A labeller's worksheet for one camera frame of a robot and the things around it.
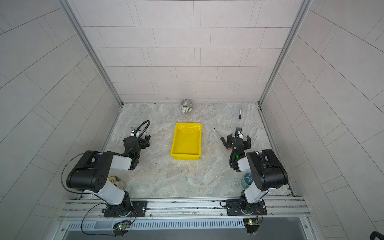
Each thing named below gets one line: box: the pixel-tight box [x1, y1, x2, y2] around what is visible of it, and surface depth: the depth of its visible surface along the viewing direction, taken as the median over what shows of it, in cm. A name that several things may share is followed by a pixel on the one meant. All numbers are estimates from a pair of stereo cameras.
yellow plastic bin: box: [170, 122, 202, 161], surface depth 93 cm
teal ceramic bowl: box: [241, 172, 254, 190], surface depth 77 cm
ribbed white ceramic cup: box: [180, 99, 193, 115], surface depth 108 cm
